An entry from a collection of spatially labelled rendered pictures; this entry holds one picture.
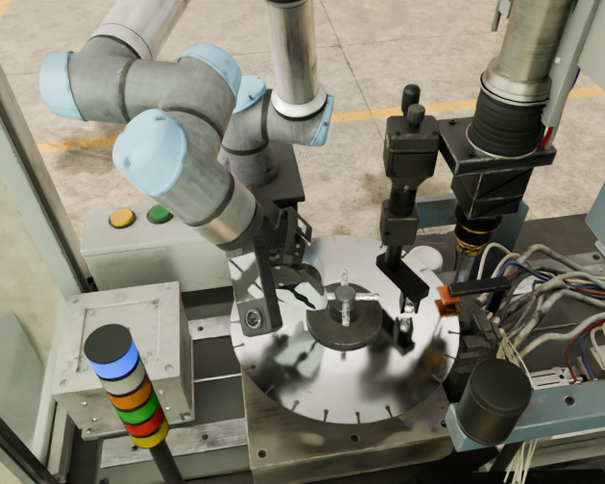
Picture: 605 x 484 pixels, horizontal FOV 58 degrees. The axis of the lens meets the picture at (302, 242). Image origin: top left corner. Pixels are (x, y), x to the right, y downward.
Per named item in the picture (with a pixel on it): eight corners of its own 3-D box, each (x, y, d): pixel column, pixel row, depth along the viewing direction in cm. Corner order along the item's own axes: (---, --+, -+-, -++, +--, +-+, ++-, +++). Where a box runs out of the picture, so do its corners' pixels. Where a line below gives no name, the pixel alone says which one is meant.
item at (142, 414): (115, 427, 60) (108, 415, 58) (118, 390, 63) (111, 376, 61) (157, 421, 60) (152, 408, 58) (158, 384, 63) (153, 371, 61)
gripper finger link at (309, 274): (334, 284, 72) (299, 252, 66) (333, 295, 71) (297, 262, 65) (303, 290, 74) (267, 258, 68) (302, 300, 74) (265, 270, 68)
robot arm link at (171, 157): (177, 89, 53) (148, 158, 49) (245, 158, 61) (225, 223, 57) (124, 110, 57) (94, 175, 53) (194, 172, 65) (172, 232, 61)
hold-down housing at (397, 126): (377, 251, 72) (394, 120, 57) (374, 226, 75) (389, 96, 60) (419, 251, 72) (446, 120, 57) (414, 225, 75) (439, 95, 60)
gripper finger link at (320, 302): (344, 274, 78) (311, 241, 72) (341, 311, 75) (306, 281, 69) (326, 278, 80) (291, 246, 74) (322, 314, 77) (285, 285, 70)
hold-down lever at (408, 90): (401, 120, 58) (427, 116, 58) (394, 83, 62) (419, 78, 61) (403, 170, 65) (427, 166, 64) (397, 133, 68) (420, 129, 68)
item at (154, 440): (130, 451, 64) (124, 441, 62) (132, 416, 67) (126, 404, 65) (168, 446, 65) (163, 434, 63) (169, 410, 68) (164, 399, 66)
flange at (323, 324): (396, 332, 78) (398, 322, 76) (325, 359, 75) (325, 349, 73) (360, 277, 85) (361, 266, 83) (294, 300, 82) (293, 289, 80)
